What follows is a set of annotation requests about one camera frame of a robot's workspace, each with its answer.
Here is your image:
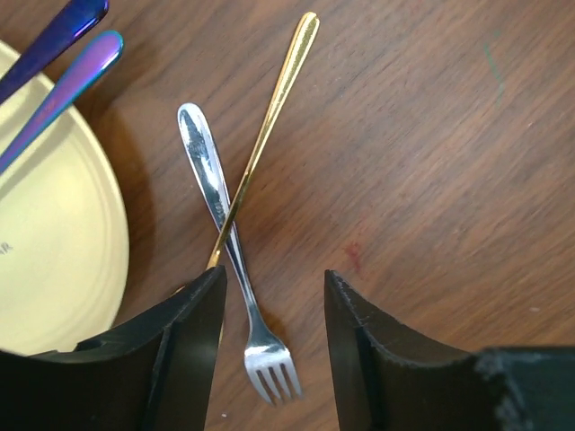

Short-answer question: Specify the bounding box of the silver fork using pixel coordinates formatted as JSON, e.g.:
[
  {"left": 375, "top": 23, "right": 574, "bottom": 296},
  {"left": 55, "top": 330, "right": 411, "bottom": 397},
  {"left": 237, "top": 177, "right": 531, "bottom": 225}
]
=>
[{"left": 177, "top": 102, "right": 303, "bottom": 403}]

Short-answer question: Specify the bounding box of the gold spoon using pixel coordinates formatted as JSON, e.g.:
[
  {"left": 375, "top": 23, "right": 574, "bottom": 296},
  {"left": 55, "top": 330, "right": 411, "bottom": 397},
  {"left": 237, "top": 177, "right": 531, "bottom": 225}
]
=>
[{"left": 207, "top": 12, "right": 320, "bottom": 268}]

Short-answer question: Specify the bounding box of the purple spoon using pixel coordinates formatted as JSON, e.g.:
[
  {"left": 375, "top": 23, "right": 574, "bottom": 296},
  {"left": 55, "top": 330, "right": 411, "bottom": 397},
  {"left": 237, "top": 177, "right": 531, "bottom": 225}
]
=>
[{"left": 1, "top": 31, "right": 124, "bottom": 173}]

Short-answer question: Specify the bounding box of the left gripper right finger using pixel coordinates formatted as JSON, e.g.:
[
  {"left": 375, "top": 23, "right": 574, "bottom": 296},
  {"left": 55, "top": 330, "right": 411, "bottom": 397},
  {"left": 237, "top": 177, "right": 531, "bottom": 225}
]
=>
[{"left": 324, "top": 270, "right": 574, "bottom": 430}]

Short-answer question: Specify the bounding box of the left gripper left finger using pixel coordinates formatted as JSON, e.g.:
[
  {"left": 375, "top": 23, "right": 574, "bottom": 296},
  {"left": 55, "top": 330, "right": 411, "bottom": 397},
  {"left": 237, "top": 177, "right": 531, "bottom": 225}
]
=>
[{"left": 1, "top": 267, "right": 227, "bottom": 430}]

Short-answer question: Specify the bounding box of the blue iridescent utensil handle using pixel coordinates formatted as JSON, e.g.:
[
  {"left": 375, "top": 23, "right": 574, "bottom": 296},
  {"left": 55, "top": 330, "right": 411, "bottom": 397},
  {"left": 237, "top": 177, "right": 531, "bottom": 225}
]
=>
[{"left": 1, "top": 0, "right": 110, "bottom": 103}]

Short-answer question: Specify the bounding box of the beige round plate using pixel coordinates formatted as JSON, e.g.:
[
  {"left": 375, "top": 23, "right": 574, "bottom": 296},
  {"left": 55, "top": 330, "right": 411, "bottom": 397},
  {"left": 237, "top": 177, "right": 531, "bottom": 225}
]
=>
[{"left": 0, "top": 40, "right": 130, "bottom": 356}]

